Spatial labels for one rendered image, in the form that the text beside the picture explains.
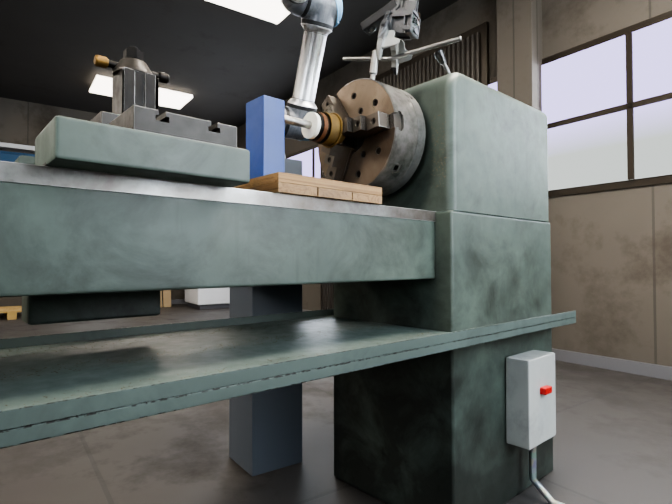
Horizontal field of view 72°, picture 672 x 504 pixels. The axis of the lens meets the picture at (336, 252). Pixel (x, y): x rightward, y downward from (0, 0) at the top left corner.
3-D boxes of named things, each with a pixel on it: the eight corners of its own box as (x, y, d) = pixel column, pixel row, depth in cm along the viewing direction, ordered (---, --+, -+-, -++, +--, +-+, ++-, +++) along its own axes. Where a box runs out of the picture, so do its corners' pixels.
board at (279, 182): (292, 215, 138) (292, 202, 138) (382, 204, 111) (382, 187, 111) (197, 208, 118) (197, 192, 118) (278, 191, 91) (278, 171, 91)
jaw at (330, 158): (363, 150, 131) (350, 190, 135) (352, 146, 135) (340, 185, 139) (333, 144, 124) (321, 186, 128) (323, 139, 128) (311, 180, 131)
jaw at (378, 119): (368, 126, 130) (400, 112, 121) (369, 143, 130) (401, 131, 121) (338, 118, 123) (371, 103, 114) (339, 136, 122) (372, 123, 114)
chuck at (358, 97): (333, 191, 150) (346, 90, 146) (409, 199, 126) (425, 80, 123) (312, 188, 144) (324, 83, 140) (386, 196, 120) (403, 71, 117)
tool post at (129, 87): (147, 130, 104) (148, 86, 104) (160, 123, 98) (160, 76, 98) (111, 124, 99) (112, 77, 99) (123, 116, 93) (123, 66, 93)
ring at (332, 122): (328, 119, 130) (302, 112, 124) (351, 111, 123) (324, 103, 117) (328, 152, 130) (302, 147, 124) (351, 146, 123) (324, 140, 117)
